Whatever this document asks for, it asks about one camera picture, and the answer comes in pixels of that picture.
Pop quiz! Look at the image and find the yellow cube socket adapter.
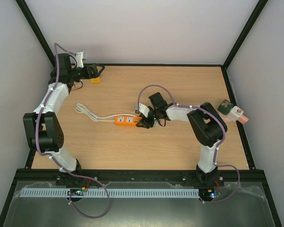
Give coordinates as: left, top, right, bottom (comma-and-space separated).
90, 77, 101, 83

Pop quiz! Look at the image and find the orange power strip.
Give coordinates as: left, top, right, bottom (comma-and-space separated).
115, 115, 142, 127

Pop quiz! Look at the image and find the white power strip cord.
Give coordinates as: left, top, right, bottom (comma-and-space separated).
75, 103, 137, 123

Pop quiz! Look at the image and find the green printed cube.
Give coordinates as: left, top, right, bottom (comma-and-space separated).
217, 99, 234, 115

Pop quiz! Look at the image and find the white printed cube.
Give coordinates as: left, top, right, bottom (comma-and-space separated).
227, 106, 244, 122

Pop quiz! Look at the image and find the pink small block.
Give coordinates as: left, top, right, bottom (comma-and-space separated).
237, 114, 249, 124

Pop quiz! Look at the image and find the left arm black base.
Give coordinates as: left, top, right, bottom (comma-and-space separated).
53, 170, 100, 204

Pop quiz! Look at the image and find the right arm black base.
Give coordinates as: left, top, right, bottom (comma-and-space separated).
195, 174, 224, 203

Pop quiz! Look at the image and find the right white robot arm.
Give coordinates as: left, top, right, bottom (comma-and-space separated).
135, 92, 228, 185

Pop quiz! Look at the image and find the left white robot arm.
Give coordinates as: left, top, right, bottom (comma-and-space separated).
23, 52, 105, 173

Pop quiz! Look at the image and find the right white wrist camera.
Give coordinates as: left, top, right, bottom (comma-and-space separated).
135, 103, 150, 117

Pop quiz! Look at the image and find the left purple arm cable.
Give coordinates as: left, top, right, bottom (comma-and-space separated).
35, 42, 111, 218

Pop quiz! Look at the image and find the black aluminium frame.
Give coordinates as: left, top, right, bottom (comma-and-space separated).
0, 0, 282, 227

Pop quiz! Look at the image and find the grey slotted cable duct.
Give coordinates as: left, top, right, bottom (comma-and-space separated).
20, 188, 199, 199

